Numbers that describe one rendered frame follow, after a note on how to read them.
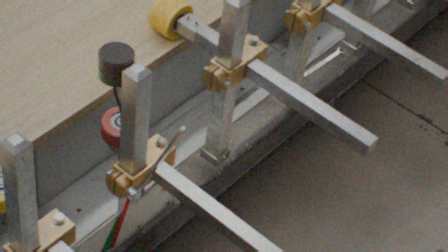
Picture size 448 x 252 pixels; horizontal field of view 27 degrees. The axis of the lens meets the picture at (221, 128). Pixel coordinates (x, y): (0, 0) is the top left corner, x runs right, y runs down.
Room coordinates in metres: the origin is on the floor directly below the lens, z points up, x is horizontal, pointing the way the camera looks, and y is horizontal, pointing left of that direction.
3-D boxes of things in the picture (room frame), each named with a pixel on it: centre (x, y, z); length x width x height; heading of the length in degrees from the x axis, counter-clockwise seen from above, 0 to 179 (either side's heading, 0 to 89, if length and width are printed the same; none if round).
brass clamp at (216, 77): (1.30, -0.01, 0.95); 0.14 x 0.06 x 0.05; 145
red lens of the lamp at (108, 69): (1.10, 0.19, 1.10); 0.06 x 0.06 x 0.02
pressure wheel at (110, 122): (1.15, 0.18, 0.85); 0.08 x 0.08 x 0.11
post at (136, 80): (1.08, 0.15, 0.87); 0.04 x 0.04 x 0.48; 55
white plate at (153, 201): (1.04, 0.15, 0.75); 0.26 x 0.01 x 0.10; 145
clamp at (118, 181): (1.10, 0.14, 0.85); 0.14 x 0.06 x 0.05; 145
